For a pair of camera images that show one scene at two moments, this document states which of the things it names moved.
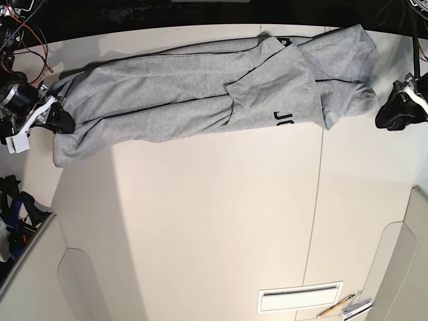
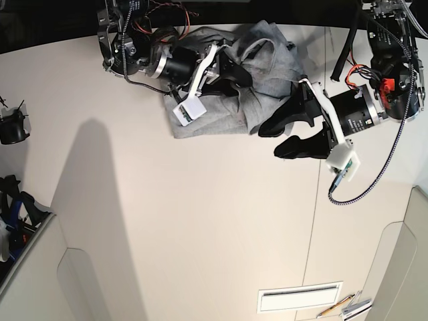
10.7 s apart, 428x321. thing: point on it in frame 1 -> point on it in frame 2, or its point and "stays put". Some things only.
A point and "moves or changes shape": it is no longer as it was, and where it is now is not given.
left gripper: x=59 y=120 -> x=222 y=67
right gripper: x=400 y=111 -> x=302 y=103
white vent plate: x=299 y=297 stays put
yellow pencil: x=336 y=305 stays put
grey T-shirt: x=221 y=87 moves or changes shape
